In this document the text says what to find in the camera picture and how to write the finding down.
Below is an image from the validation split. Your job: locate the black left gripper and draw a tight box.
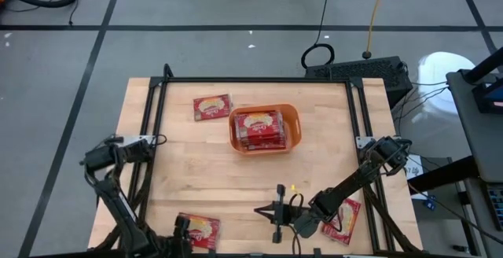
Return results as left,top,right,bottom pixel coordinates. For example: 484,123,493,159
151,215,193,258

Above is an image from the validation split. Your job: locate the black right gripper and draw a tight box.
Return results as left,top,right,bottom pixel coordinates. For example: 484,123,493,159
254,184,327,244

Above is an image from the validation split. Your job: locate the orange plastic basket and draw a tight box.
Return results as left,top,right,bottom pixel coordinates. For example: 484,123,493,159
227,103,303,156

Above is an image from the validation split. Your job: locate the white paper sheet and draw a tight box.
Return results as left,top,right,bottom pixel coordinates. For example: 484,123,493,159
400,153,429,201

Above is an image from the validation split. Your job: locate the black desk base beam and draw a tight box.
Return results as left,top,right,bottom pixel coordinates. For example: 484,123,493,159
406,155,479,196

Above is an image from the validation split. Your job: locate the grey side desk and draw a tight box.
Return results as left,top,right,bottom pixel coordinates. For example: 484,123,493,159
446,68,503,184

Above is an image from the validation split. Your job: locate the black keyboard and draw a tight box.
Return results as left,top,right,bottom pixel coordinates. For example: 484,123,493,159
486,185,503,231

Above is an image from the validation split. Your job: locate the black device blue screen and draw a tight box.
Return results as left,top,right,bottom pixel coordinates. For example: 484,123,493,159
471,79,503,114

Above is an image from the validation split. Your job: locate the black monitor pole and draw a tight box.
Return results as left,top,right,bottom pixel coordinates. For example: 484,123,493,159
461,47,503,86

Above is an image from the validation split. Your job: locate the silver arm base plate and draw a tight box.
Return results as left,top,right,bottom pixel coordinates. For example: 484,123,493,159
355,135,378,149
112,134,156,145

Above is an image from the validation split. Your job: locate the black aluminium table frame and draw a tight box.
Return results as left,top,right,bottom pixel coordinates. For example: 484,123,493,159
88,63,424,258

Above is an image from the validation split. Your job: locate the black coiled hanging cable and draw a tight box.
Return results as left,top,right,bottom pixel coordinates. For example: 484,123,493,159
300,0,336,70

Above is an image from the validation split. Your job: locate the yellow hanging cable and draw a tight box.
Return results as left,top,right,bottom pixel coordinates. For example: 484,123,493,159
363,0,391,61

